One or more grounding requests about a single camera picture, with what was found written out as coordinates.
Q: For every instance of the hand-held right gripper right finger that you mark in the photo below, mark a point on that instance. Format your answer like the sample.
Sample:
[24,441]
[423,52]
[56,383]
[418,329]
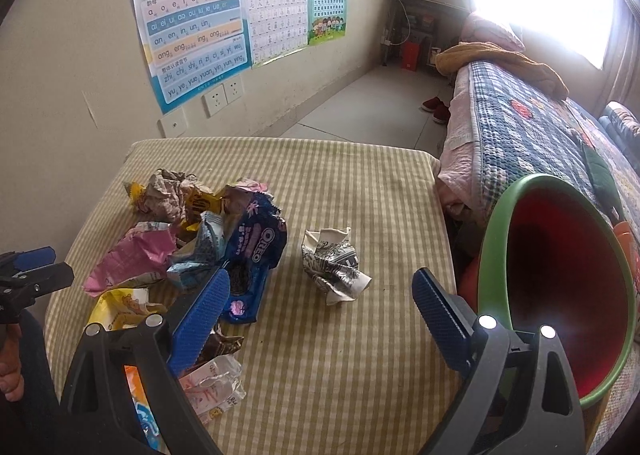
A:
[440,320]

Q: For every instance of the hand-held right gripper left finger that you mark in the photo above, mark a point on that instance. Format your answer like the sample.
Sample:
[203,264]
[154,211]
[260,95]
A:
[197,320]

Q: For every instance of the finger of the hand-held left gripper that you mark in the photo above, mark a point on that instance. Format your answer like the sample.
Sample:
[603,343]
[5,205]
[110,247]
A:
[47,277]
[35,258]

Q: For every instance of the brown wrapper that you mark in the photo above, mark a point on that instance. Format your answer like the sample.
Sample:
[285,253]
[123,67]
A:
[226,342]

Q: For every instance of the white wrapper with pink print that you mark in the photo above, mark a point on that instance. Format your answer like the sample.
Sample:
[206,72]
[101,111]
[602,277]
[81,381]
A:
[215,390]

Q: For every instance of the light blue wrapper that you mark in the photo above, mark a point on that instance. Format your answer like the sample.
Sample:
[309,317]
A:
[205,245]

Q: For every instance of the yellow snack bag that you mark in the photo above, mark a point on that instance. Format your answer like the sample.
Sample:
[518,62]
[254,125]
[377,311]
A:
[120,307]

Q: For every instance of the pink foil wrapper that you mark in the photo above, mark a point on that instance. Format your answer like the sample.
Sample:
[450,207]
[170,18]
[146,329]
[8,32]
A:
[130,255]

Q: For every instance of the blue cookie wrapper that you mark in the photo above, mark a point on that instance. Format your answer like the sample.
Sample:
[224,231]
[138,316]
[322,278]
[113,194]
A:
[260,245]

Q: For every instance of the orange blue packet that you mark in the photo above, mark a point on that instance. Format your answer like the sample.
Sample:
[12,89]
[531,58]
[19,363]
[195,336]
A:
[142,415]

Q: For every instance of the gold candy wrapper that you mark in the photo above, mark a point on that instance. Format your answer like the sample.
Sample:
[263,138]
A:
[201,206]

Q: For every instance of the small yellow wrapper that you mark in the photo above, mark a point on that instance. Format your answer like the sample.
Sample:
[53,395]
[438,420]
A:
[133,193]

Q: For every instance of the black white paper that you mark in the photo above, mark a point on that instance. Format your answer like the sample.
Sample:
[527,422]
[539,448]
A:
[332,260]

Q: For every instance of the printed paper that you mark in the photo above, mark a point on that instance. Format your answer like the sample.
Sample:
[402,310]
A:
[165,195]

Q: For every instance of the red bucket with green rim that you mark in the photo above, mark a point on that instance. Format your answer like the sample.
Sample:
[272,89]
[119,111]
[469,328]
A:
[565,260]

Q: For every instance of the person's left hand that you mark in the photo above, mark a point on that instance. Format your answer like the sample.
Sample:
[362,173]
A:
[9,365]

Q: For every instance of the person's leg in dark trousers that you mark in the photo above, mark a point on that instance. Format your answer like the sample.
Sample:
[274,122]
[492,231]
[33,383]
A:
[37,385]

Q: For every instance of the beige checked tablecloth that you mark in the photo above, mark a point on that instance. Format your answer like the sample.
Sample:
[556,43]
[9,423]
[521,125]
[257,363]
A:
[325,385]

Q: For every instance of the pink bed sheet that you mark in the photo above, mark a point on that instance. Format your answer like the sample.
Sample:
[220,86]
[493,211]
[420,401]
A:
[455,150]

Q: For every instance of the blue patchwork quilt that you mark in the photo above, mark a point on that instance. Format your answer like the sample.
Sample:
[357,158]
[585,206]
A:
[525,135]

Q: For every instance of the orange bottle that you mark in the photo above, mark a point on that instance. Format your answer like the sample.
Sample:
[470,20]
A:
[628,236]

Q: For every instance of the red slipper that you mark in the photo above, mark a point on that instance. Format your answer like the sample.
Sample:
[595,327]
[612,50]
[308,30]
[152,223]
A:
[441,113]
[431,104]

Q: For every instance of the green cloth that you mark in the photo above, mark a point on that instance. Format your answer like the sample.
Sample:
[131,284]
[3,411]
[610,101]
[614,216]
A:
[602,175]

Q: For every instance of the mustard blanket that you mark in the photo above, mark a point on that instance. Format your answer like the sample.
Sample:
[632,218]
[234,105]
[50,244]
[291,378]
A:
[495,60]

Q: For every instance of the red bag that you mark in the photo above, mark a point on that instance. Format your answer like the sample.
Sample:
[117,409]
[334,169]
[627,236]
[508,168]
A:
[411,55]

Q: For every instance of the blue striped pillow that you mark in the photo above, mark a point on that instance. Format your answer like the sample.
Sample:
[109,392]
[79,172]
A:
[622,122]

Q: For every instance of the pinkish folded duvet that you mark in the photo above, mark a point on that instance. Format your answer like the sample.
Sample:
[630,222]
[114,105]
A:
[490,32]

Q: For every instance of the dark metal desk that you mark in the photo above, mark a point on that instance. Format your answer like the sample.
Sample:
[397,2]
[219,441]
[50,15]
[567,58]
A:
[425,2]

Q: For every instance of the brown curtain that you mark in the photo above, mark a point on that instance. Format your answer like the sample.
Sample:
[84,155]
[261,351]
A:
[625,45]

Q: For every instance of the white wall socket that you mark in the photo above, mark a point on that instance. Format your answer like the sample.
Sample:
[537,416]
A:
[173,124]
[234,91]
[214,102]

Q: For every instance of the blue letter wall poster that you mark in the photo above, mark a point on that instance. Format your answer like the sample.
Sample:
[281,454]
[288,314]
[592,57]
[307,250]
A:
[190,25]

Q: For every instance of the white chart wall poster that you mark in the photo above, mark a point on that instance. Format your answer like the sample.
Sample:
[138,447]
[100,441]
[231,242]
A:
[275,10]

